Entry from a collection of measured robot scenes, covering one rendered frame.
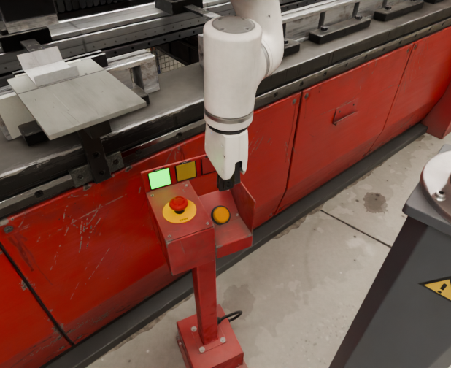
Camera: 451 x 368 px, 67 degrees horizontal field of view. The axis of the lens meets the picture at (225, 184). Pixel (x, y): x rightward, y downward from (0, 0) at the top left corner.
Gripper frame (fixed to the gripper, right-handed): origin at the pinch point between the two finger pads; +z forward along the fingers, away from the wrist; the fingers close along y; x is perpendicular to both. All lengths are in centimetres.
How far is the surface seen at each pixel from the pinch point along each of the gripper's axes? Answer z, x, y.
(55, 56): -13.5, -25.1, -38.1
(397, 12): 0, 105, -61
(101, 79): -13.4, -17.5, -25.0
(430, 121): 82, 185, -68
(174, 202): 3.8, -10.8, -1.6
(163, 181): 5.3, -10.8, -9.8
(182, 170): 3.8, -5.9, -9.9
